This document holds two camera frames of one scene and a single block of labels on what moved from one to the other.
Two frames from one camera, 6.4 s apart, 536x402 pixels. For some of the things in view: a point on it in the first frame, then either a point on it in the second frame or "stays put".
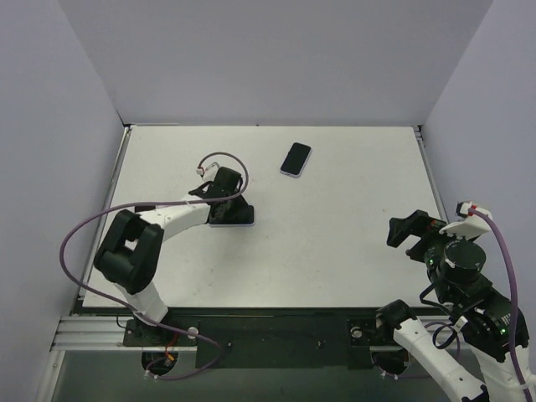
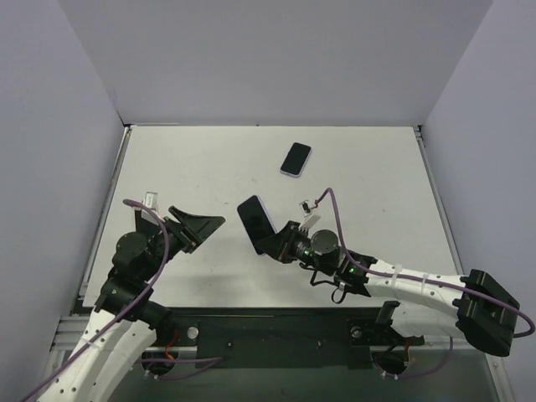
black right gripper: x=413 y=236 → x=280 y=241
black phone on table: x=296 y=159 stays put
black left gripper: x=229 y=205 → x=182 y=235
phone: x=230 y=215 → x=256 y=221
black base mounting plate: x=269 y=338 stays put
